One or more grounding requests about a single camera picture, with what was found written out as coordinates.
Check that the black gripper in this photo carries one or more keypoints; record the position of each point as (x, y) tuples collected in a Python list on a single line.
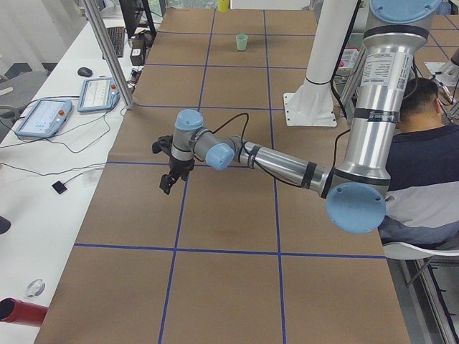
[(181, 165)]

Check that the yellow plastic cup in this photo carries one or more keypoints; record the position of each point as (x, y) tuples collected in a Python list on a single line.
[(223, 5)]

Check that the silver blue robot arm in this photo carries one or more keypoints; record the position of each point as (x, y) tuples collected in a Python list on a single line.
[(354, 190)]

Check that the green plastic cup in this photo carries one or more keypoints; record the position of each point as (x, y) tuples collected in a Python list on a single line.
[(241, 42)]

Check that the small black square device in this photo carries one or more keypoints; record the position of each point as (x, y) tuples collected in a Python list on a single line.
[(59, 187)]

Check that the far blue teach pendant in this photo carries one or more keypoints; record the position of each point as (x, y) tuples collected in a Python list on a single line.
[(98, 94)]

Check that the blue teach pendant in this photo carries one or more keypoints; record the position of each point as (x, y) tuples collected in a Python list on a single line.
[(45, 119), (98, 94)]

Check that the black computer mouse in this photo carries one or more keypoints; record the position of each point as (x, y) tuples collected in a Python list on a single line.
[(85, 72)]

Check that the near blue teach pendant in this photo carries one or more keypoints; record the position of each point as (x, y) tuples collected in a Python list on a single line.
[(45, 119)]

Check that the black keyboard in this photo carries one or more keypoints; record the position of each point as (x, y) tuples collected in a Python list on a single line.
[(117, 38)]

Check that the black computer monitor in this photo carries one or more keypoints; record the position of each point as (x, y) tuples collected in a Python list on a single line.
[(132, 11)]

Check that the clear plastic tape roll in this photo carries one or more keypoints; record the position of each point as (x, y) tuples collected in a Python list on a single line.
[(34, 289)]

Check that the red cylinder tube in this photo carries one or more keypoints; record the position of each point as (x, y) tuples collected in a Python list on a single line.
[(22, 313)]

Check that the white chair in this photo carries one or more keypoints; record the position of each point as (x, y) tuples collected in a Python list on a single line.
[(404, 251)]

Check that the seated person dark shirt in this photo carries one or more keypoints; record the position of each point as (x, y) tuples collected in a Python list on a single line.
[(422, 199)]

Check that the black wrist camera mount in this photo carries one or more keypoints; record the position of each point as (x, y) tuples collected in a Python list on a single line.
[(163, 144)]

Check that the aluminium frame post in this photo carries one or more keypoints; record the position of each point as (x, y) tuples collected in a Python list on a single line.
[(93, 14)]

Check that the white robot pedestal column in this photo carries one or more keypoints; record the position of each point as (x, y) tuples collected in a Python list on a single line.
[(312, 103)]

